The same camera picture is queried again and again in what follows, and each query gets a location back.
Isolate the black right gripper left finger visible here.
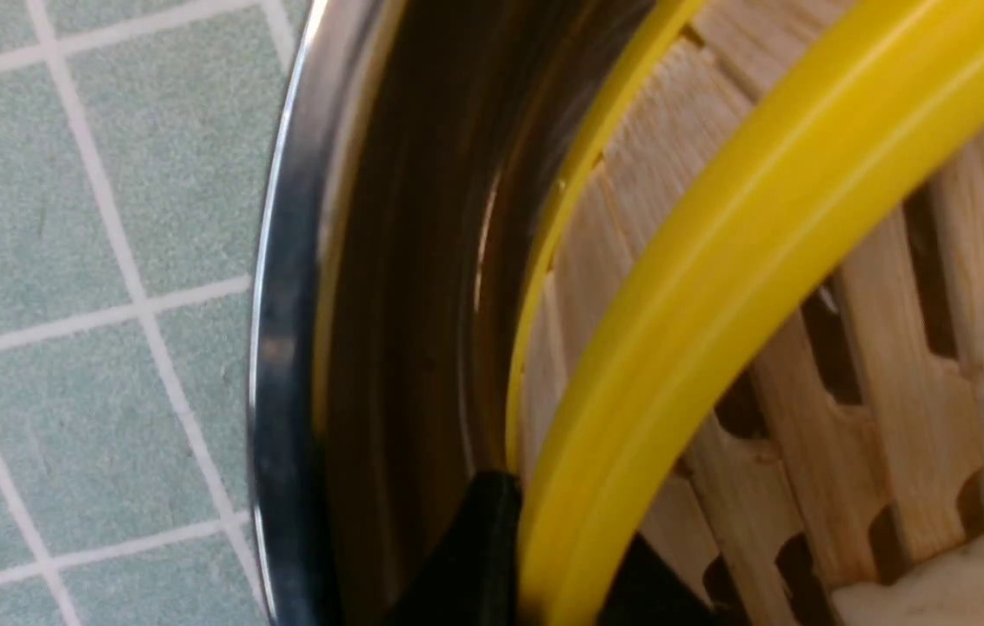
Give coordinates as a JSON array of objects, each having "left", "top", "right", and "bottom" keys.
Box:
[{"left": 383, "top": 471, "right": 522, "bottom": 625}]

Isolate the bamboo steamer basket yellow rim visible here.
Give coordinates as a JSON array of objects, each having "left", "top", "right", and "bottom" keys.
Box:
[{"left": 505, "top": 1, "right": 984, "bottom": 625}]

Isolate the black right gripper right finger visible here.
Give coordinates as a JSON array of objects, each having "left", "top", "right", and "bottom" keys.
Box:
[{"left": 601, "top": 534, "right": 717, "bottom": 625}]

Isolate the stainless steel two-handled pot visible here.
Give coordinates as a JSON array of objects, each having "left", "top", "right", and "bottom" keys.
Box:
[{"left": 247, "top": 1, "right": 655, "bottom": 625}]

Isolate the green white checkered tablecloth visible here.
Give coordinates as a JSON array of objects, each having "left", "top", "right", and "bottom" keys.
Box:
[{"left": 0, "top": 1, "right": 309, "bottom": 625}]

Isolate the white dumpling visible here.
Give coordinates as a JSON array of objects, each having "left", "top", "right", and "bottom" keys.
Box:
[{"left": 831, "top": 535, "right": 984, "bottom": 625}]

